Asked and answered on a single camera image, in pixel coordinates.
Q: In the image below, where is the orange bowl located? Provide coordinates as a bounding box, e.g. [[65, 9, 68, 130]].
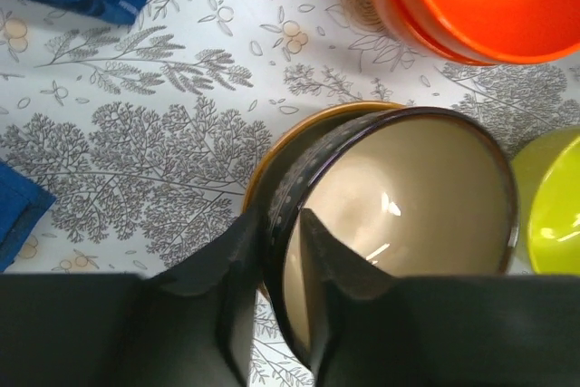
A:
[[408, 0, 579, 63], [371, 0, 495, 66]]

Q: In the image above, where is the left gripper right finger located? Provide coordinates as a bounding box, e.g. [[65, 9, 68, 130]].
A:
[[301, 209, 579, 386]]

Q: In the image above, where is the black brown bowl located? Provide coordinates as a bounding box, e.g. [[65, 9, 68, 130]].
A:
[[265, 107, 518, 363]]

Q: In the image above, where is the lime green bowl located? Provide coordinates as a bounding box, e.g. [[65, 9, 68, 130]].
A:
[[510, 126, 579, 276]]

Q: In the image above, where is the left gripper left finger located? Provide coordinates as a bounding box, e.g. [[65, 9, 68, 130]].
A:
[[1, 210, 263, 386]]

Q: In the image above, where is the beige bowl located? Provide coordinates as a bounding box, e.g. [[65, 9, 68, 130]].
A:
[[241, 101, 406, 216]]

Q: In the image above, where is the floral table mat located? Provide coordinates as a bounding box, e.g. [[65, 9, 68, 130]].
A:
[[1, 0, 579, 274]]

